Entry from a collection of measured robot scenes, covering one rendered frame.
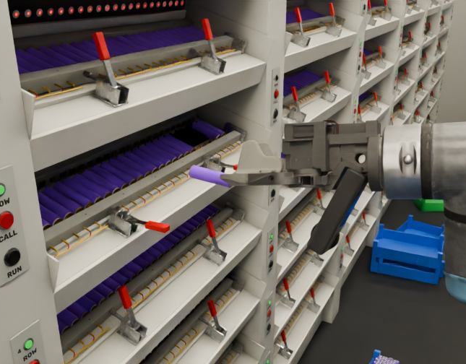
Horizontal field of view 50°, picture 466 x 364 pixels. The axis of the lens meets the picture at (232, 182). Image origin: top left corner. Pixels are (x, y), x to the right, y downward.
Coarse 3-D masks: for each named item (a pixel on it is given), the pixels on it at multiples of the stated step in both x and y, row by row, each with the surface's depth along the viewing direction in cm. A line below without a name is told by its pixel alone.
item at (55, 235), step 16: (208, 144) 99; (224, 144) 103; (176, 160) 91; (192, 160) 92; (160, 176) 84; (176, 176) 88; (128, 192) 78; (144, 192) 81; (96, 208) 72; (64, 224) 67; (80, 224) 69; (48, 240) 64; (64, 240) 66
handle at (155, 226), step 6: (126, 216) 72; (132, 222) 72; (138, 222) 71; (144, 222) 71; (150, 222) 71; (156, 222) 71; (150, 228) 70; (156, 228) 70; (162, 228) 69; (168, 228) 70
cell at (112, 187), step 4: (84, 172) 80; (88, 172) 80; (92, 172) 81; (88, 176) 80; (92, 176) 80; (96, 176) 80; (100, 176) 80; (92, 180) 80; (96, 180) 80; (100, 180) 79; (104, 180) 80; (100, 184) 79; (104, 184) 79; (108, 184) 79; (112, 184) 79; (108, 188) 79; (112, 188) 79; (116, 188) 79; (112, 192) 79
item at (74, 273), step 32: (224, 128) 110; (256, 128) 108; (224, 160) 101; (160, 192) 85; (192, 192) 88; (224, 192) 99; (64, 256) 66; (96, 256) 67; (128, 256) 74; (64, 288) 62
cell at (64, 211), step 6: (42, 198) 72; (48, 198) 72; (42, 204) 71; (48, 204) 71; (54, 204) 71; (60, 204) 72; (54, 210) 71; (60, 210) 70; (66, 210) 71; (60, 216) 70
